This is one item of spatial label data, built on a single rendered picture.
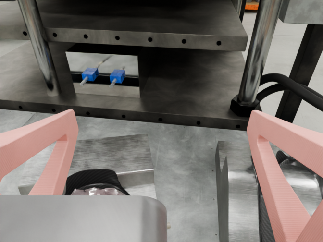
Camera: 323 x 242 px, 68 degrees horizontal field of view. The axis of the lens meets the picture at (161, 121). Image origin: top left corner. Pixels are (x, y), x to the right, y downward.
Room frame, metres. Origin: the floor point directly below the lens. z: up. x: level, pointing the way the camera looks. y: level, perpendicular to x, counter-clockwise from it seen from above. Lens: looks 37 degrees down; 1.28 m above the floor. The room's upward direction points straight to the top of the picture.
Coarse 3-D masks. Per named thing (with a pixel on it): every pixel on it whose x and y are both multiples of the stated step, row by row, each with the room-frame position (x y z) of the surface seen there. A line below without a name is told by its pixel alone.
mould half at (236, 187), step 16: (224, 144) 0.46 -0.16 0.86; (240, 144) 0.46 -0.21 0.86; (224, 160) 0.35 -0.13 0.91; (240, 160) 0.33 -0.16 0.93; (224, 176) 0.32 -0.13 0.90; (240, 176) 0.29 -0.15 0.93; (288, 176) 0.29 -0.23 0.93; (304, 176) 0.29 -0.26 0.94; (224, 192) 0.29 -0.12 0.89; (240, 192) 0.26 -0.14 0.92; (256, 192) 0.26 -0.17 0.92; (304, 192) 0.26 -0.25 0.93; (320, 192) 0.26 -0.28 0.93; (224, 208) 0.26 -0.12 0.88; (240, 208) 0.24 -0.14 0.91; (256, 208) 0.24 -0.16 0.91; (224, 224) 0.24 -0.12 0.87; (240, 224) 0.22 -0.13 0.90; (256, 224) 0.22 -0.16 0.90; (224, 240) 0.21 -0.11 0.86; (240, 240) 0.20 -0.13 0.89; (256, 240) 0.20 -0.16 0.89
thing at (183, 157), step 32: (0, 128) 0.60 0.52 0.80; (96, 128) 0.60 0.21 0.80; (128, 128) 0.60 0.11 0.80; (160, 128) 0.60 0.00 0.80; (192, 128) 0.60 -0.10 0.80; (160, 160) 0.46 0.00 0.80; (192, 160) 0.46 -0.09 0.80; (0, 192) 0.35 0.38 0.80; (160, 192) 0.36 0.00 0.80; (192, 192) 0.36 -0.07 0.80; (192, 224) 0.27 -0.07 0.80
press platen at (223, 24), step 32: (64, 0) 1.35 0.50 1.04; (96, 0) 1.36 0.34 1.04; (128, 0) 1.36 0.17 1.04; (160, 0) 1.36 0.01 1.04; (192, 0) 1.37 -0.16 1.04; (224, 0) 1.37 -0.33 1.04; (0, 32) 0.89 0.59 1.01; (64, 32) 0.86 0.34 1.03; (96, 32) 0.84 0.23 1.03; (128, 32) 0.83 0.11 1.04; (160, 32) 0.81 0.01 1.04; (192, 32) 0.82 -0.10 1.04; (224, 32) 0.82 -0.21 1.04
